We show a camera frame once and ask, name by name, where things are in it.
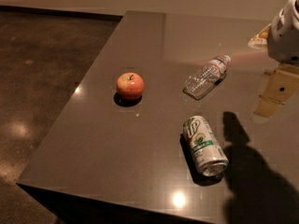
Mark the clear plastic water bottle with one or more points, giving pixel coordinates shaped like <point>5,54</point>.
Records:
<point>205,80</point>

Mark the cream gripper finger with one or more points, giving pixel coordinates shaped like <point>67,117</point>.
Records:
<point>282,84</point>
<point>259,41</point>

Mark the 7up soda can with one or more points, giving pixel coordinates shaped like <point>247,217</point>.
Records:
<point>207,154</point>

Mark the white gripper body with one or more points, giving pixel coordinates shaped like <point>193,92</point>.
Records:
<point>285,36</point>

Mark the red apple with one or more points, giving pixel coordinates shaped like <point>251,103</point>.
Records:
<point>130,86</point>

